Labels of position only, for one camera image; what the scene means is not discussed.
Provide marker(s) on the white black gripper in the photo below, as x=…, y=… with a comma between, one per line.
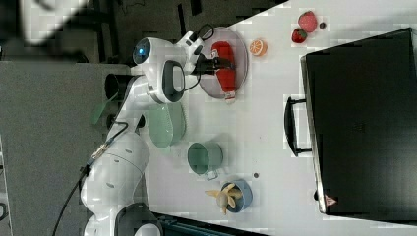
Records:
x=195, y=62

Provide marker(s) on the peeled toy banana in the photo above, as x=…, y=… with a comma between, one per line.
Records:
x=227, y=197

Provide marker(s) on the green perforated colander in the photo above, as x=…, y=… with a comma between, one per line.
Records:
x=167, y=124

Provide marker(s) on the grey round plate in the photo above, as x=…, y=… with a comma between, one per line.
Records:
x=209, y=82

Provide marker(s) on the red plush ketchup bottle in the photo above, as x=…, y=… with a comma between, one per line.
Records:
x=225, y=77

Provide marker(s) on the orange slice toy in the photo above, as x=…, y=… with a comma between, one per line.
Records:
x=258, y=47

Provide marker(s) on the green mug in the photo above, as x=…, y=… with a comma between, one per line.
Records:
x=205, y=158

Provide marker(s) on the pink toy strawberry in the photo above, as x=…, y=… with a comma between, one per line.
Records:
x=308, y=21

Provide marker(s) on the black toaster oven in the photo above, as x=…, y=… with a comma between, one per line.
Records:
x=361, y=107

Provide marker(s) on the red toy strawberry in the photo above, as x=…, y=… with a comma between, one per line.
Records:
x=299, y=36

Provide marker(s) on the black pot lower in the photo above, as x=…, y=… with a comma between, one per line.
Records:
x=115, y=86

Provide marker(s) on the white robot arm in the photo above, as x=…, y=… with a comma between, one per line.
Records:
x=116, y=168

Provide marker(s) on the blue cup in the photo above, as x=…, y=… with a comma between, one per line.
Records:
x=246, y=201

